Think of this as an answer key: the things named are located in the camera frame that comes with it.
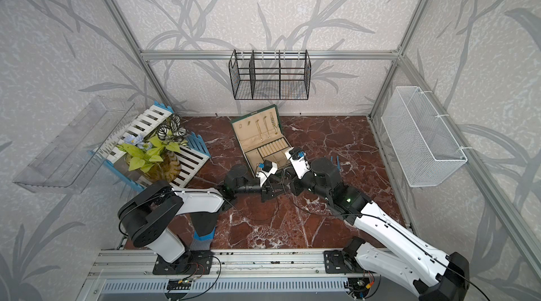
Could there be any green jewelry box beige lining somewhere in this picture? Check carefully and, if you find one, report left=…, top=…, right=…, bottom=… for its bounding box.
left=231, top=105, right=292, bottom=175

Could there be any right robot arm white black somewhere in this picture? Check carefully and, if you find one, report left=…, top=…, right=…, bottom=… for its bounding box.
left=287, top=151, right=471, bottom=300

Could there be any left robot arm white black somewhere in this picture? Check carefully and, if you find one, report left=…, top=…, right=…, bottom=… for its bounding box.
left=118, top=160, right=278, bottom=263

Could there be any black glove blue cuff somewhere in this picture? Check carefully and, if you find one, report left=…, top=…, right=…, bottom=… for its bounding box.
left=190, top=212, right=219, bottom=250

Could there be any white blue slatted fence stand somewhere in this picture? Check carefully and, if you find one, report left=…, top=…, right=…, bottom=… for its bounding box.
left=89, top=102, right=211, bottom=192

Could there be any green plant in amber vase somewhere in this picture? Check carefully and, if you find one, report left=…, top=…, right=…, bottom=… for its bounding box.
left=117, top=114, right=187, bottom=182

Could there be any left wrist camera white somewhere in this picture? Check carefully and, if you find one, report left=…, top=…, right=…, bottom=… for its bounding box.
left=256, top=160, right=278, bottom=188

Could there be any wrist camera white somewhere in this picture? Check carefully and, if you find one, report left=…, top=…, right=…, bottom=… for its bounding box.
left=256, top=160, right=278, bottom=188
left=285, top=147, right=310, bottom=179

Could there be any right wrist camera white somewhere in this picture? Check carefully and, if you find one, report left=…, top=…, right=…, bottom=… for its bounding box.
left=285, top=147, right=310, bottom=179

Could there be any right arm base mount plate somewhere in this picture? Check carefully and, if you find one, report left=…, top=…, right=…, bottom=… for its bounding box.
left=323, top=236, right=374, bottom=274

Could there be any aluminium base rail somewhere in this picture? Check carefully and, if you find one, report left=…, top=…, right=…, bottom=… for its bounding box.
left=77, top=249, right=412, bottom=300

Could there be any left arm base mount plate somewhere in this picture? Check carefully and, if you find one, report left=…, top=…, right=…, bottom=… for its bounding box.
left=152, top=250, right=214, bottom=276

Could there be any black wire wall basket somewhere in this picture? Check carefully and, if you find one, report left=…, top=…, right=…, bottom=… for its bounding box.
left=228, top=50, right=312, bottom=101

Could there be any white mesh wall basket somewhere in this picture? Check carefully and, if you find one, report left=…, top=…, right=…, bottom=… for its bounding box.
left=381, top=86, right=468, bottom=188

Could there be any clear acrylic wall shelf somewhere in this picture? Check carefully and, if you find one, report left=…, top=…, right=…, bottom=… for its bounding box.
left=14, top=96, right=138, bottom=194

